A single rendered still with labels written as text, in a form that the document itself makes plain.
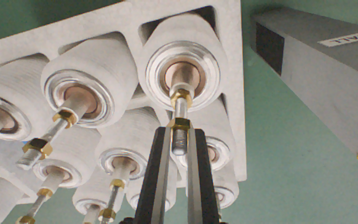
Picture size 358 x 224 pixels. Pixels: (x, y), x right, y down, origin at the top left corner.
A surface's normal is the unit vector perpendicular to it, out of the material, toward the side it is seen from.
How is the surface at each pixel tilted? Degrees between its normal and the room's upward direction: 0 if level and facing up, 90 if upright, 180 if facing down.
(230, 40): 0
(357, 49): 90
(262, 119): 0
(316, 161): 0
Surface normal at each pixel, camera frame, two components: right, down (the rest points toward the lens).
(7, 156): 0.97, -0.16
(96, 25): -0.04, 0.59
